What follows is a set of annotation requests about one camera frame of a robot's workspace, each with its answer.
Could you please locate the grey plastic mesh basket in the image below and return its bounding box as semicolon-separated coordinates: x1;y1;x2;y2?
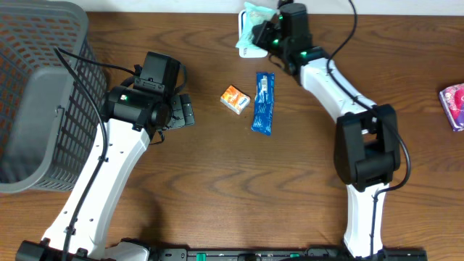
1;1;107;193

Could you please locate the small orange snack box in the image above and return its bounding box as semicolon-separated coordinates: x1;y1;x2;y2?
220;85;251;115

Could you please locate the purple snack box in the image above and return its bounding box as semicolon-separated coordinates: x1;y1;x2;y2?
439;83;463;132

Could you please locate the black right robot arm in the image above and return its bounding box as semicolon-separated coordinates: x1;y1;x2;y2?
252;20;404;260

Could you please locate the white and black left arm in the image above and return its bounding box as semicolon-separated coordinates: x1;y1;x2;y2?
15;86;194;260

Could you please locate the mint green snack packet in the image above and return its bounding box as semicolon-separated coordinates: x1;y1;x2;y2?
236;1;277;49

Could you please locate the blue Oreo cookie pack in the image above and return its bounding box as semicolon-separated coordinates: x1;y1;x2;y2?
251;72;275;136

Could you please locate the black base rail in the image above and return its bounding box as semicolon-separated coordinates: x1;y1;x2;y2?
149;246;428;261

